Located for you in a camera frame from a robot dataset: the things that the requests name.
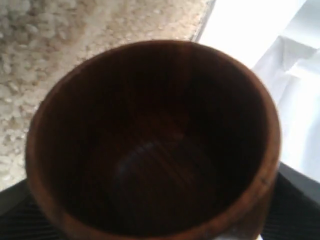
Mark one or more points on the metal plate of rice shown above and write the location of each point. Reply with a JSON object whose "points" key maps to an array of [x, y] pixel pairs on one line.
{"points": [[203, 25]]}

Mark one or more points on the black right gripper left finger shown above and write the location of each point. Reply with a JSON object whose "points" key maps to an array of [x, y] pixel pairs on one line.
{"points": [[20, 216]]}

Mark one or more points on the white backdrop curtain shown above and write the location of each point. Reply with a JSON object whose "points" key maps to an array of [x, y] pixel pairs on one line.
{"points": [[290, 69]]}

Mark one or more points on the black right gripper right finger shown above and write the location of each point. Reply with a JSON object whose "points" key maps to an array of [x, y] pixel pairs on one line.
{"points": [[295, 208]]}

